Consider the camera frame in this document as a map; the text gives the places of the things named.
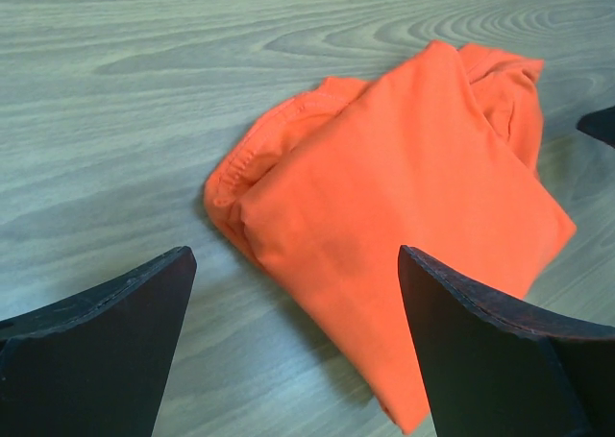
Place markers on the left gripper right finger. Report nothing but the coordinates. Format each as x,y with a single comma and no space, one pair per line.
494,365

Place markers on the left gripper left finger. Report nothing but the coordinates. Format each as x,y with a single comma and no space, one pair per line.
97,363

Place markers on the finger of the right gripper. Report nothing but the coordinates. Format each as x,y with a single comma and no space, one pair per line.
599,124

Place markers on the orange t shirt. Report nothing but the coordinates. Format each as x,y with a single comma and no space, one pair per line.
439,153

